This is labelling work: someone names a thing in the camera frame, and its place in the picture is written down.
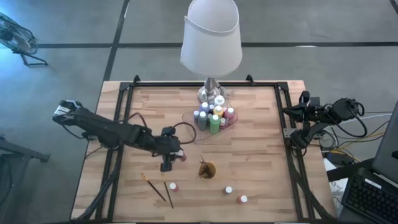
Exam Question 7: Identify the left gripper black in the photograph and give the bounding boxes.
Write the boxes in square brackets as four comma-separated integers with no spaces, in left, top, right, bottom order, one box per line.
[152,136,184,172]

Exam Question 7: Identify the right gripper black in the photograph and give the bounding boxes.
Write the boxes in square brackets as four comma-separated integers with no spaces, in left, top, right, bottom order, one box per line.
[281,90,323,123]

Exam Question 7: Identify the paintbrushes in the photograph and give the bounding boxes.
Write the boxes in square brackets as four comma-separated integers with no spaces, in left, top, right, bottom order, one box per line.
[200,154,214,179]

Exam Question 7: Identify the paintbrush with orange bristles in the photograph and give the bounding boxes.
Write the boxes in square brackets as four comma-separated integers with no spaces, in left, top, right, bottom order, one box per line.
[195,169,212,180]

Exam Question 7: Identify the long dark orange-tipped paintbrush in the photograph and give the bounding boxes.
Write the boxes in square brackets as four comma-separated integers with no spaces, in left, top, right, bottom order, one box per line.
[141,173,167,202]
[162,179,174,209]

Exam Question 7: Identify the large grey paint bottle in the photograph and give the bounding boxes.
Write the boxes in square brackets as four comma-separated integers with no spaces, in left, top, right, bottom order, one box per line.
[197,111,208,131]

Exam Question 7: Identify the yellow ribbed cup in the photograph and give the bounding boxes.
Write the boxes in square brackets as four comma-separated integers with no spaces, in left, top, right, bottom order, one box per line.
[198,161,218,181]

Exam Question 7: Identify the large green paint bottle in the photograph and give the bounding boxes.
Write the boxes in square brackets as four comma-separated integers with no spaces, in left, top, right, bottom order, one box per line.
[209,114,221,135]

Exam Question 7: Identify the large pink paint bottle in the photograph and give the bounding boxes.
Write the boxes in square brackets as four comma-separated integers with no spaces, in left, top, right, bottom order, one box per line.
[224,107,236,125]

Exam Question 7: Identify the clear plastic tray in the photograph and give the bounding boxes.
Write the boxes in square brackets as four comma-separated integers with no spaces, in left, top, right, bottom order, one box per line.
[182,104,239,146]

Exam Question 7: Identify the black desk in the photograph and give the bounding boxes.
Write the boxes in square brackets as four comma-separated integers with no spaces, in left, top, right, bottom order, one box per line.
[326,157,398,224]

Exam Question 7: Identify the white paper sheet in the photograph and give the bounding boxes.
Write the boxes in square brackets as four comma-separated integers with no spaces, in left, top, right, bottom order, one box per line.
[323,157,349,215]

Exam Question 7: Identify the computer monitor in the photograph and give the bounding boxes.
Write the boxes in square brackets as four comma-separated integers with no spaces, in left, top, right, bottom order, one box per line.
[371,99,398,184]

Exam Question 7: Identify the white-shade silver table lamp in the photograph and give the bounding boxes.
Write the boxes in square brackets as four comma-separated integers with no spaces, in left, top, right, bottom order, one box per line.
[179,0,243,105]

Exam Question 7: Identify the black computer keyboard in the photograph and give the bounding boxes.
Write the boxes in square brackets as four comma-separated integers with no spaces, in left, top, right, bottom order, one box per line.
[341,174,398,224]

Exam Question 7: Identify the black metal stand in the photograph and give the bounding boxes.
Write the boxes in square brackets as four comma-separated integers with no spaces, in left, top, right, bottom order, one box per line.
[0,135,51,224]

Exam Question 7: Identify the black floor fan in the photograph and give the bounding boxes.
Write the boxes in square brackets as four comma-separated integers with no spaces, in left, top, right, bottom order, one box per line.
[0,11,49,67]

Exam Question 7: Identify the clear lamp cord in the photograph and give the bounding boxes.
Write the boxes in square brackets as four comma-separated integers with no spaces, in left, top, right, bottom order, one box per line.
[222,88,239,102]

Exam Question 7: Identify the black aluminium table frame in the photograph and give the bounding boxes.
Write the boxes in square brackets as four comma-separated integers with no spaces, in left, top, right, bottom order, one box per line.
[73,74,335,223]

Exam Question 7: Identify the white cable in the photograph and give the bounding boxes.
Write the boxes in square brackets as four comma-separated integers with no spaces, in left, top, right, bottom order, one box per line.
[357,113,393,122]

